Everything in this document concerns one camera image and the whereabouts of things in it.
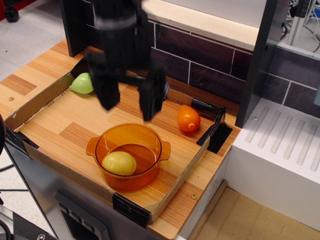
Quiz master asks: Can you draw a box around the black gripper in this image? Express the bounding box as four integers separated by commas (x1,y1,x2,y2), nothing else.
85,14,170,122

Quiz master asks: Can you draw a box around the cardboard fence with black tape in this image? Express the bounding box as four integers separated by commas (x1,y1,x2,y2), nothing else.
4,52,234,230

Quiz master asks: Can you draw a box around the orange transparent plastic pot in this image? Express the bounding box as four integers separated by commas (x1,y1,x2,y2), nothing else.
86,123,171,191

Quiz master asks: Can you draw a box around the black caster wheel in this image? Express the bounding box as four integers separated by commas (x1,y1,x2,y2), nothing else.
4,6,19,23

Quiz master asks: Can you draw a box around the toy oven control panel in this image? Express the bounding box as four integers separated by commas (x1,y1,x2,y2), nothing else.
53,191,111,240

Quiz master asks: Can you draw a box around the dark grey cabinet post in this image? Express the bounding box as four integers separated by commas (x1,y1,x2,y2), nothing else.
235,0,290,128

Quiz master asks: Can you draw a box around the white toy sink drainboard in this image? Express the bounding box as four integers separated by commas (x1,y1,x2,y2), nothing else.
224,98,320,230

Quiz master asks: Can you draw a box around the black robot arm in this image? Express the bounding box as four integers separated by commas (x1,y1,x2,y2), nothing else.
84,0,169,121

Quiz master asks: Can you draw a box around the yellow toy potato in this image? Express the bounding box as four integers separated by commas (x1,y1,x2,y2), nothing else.
101,151,137,176

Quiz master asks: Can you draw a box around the orange toy carrot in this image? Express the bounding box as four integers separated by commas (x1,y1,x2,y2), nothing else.
177,105,201,132

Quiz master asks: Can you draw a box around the green toy pear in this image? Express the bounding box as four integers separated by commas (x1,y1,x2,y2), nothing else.
69,72,94,95

